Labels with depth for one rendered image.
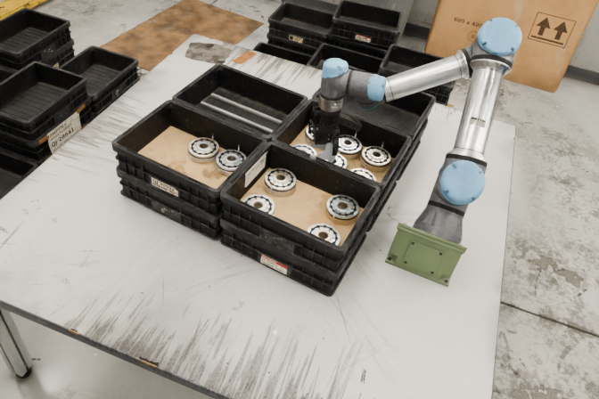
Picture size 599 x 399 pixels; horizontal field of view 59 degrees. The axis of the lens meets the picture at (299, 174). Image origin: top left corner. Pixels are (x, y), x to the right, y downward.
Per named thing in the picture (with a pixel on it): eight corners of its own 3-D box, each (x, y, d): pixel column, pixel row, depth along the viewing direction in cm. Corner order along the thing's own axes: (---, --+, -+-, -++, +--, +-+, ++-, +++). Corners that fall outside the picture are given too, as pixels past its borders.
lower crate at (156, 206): (265, 190, 188) (266, 165, 180) (217, 245, 168) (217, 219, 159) (173, 149, 199) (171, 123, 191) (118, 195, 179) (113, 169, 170)
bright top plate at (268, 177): (258, 182, 168) (258, 181, 168) (274, 165, 175) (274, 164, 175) (285, 195, 165) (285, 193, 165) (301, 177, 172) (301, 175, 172)
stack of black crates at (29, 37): (42, 77, 317) (24, 6, 287) (86, 92, 312) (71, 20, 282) (-8, 112, 289) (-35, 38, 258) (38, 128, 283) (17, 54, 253)
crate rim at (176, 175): (268, 145, 174) (269, 140, 173) (217, 199, 154) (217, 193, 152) (169, 103, 185) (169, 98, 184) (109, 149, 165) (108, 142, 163)
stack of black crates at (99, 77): (100, 96, 310) (91, 44, 287) (145, 110, 304) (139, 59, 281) (53, 134, 281) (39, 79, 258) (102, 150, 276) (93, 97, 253)
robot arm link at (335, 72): (348, 70, 152) (319, 64, 154) (343, 103, 159) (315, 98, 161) (353, 59, 159) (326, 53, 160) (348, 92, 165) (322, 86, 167)
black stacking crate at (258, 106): (305, 123, 201) (309, 98, 194) (266, 166, 181) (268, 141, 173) (217, 88, 212) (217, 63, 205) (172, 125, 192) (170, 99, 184)
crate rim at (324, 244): (217, 199, 154) (217, 193, 152) (268, 145, 174) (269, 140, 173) (341, 258, 143) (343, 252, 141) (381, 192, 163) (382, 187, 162)
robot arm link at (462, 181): (471, 210, 157) (516, 36, 160) (480, 208, 142) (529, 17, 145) (431, 199, 159) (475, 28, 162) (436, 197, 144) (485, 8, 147)
